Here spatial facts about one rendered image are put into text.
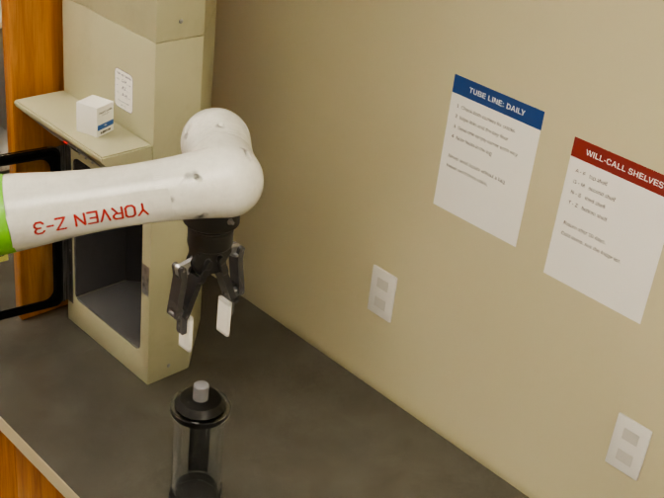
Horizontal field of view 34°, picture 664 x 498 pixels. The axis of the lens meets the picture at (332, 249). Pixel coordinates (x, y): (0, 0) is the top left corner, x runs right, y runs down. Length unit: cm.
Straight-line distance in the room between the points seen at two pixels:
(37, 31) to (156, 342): 69
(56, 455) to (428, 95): 101
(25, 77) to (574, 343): 123
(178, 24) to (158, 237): 44
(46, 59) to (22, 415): 74
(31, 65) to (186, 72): 40
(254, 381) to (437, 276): 49
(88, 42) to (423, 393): 101
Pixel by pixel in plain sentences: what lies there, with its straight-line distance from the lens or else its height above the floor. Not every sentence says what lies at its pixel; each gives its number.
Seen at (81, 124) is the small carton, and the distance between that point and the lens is 212.
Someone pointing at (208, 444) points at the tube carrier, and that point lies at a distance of 196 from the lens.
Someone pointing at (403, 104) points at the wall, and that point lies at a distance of 216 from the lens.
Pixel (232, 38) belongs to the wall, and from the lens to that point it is 253.
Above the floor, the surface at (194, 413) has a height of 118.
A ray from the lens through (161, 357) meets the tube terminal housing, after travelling 236.
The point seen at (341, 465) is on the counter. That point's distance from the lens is 220.
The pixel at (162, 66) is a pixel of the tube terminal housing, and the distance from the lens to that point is 203.
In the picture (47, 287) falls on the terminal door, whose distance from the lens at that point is 251.
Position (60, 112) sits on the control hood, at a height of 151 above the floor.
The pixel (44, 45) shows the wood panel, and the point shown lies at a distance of 233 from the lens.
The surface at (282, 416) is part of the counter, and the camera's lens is 231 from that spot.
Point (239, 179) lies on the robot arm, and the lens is 153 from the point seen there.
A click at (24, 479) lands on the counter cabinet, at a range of 240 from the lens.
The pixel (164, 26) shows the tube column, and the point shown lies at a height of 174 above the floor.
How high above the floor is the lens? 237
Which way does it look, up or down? 29 degrees down
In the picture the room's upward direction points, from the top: 7 degrees clockwise
